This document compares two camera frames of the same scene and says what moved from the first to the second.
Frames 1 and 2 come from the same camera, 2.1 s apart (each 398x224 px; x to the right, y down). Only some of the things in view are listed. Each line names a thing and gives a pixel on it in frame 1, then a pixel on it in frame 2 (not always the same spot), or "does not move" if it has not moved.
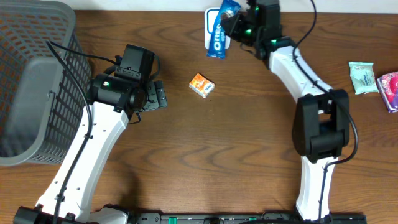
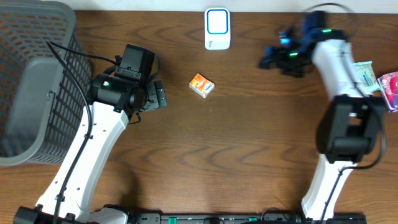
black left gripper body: x=158 y=94 does not move
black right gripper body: x=243 y=32 to x=298 y=64
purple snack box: x=387 y=85 does not move
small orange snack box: x=201 y=85 does not move
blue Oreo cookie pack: x=217 y=46 to x=298 y=37
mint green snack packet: x=362 y=74 does not move
